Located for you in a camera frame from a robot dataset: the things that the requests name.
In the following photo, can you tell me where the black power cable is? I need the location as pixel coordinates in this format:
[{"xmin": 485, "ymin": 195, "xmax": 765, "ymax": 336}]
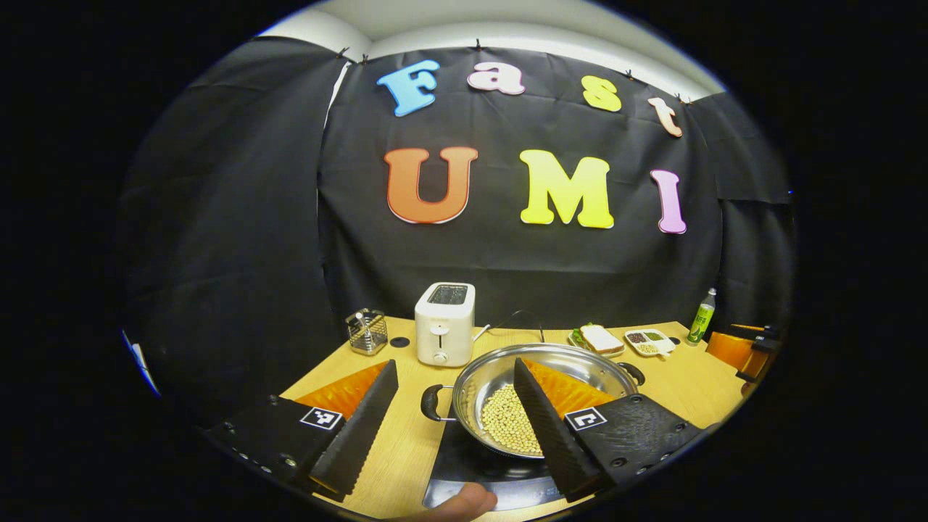
[{"xmin": 493, "ymin": 310, "xmax": 546, "ymax": 344}]

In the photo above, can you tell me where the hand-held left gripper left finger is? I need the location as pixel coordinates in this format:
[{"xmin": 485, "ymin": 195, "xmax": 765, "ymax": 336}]
[{"xmin": 203, "ymin": 359, "xmax": 400, "ymax": 502}]

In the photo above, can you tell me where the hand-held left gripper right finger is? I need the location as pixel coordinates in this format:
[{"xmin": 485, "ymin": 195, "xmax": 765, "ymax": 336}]
[{"xmin": 513, "ymin": 357, "xmax": 705, "ymax": 503}]

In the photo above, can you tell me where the sandwich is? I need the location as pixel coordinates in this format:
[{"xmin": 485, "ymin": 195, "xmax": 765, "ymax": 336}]
[{"xmin": 580, "ymin": 324, "xmax": 624, "ymax": 355}]

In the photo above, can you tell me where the small sandwich plate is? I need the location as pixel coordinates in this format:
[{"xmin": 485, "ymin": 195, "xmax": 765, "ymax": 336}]
[{"xmin": 568, "ymin": 323, "xmax": 627, "ymax": 358}]

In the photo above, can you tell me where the black induction cooktop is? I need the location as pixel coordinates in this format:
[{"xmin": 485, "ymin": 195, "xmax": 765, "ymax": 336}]
[{"xmin": 423, "ymin": 417, "xmax": 573, "ymax": 512}]

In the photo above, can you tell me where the wire mesh holder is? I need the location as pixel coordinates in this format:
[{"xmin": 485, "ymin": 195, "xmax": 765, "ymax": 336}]
[{"xmin": 345, "ymin": 308, "xmax": 389, "ymax": 356}]

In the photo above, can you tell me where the stainless steel pot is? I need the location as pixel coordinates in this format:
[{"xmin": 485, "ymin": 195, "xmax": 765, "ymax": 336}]
[{"xmin": 420, "ymin": 343, "xmax": 646, "ymax": 459}]

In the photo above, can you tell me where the pile of soybeans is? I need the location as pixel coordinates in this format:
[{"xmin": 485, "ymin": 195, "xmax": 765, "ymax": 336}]
[{"xmin": 464, "ymin": 384, "xmax": 544, "ymax": 456}]

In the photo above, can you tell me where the white divided grain dish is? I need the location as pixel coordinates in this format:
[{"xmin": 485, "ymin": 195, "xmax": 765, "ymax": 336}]
[{"xmin": 624, "ymin": 329, "xmax": 676, "ymax": 357}]

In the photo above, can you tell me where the green tea bottle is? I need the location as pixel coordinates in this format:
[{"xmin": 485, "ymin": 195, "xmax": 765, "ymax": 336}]
[{"xmin": 687, "ymin": 288, "xmax": 718, "ymax": 346}]

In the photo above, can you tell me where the white toaster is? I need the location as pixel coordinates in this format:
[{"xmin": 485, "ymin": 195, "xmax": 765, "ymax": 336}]
[{"xmin": 414, "ymin": 282, "xmax": 477, "ymax": 368}]

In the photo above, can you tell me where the black backdrop cloth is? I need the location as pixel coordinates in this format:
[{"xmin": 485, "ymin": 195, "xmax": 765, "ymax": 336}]
[{"xmin": 120, "ymin": 36, "xmax": 795, "ymax": 421}]

